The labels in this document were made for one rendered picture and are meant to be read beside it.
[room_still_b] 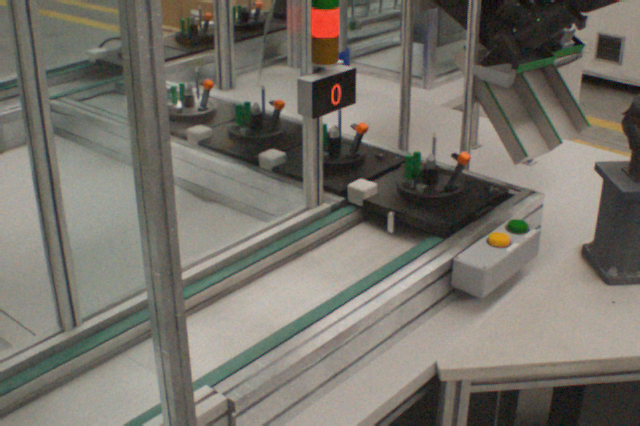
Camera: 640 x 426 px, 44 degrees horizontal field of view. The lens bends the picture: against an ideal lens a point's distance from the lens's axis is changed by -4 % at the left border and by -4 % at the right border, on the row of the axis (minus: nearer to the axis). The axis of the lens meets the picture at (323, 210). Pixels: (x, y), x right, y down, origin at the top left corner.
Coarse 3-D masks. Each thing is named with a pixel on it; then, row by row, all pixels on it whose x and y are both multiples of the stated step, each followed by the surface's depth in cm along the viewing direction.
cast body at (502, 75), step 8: (504, 64) 160; (472, 72) 166; (480, 72) 163; (488, 72) 162; (496, 72) 161; (504, 72) 161; (512, 72) 162; (488, 80) 163; (496, 80) 162; (504, 80) 161; (512, 80) 163
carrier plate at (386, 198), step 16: (384, 176) 176; (464, 176) 176; (384, 192) 168; (464, 192) 168; (480, 192) 168; (496, 192) 168; (368, 208) 165; (384, 208) 162; (400, 208) 162; (416, 208) 162; (432, 208) 162; (448, 208) 162; (464, 208) 162; (480, 208) 162; (416, 224) 158; (432, 224) 156; (448, 224) 155; (464, 224) 159
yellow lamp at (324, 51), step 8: (312, 40) 148; (320, 40) 146; (328, 40) 146; (336, 40) 147; (312, 48) 148; (320, 48) 147; (328, 48) 147; (336, 48) 148; (312, 56) 149; (320, 56) 148; (328, 56) 148; (336, 56) 149; (320, 64) 148; (328, 64) 148
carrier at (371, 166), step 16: (336, 128) 180; (336, 144) 181; (336, 160) 179; (352, 160) 178; (368, 160) 184; (384, 160) 184; (400, 160) 184; (336, 176) 176; (352, 176) 176; (368, 176) 176; (336, 192) 170
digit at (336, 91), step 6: (336, 78) 150; (342, 78) 151; (330, 84) 149; (336, 84) 151; (342, 84) 152; (330, 90) 150; (336, 90) 151; (342, 90) 153; (330, 96) 150; (336, 96) 152; (342, 96) 153; (330, 102) 151; (336, 102) 152; (342, 102) 154; (330, 108) 151
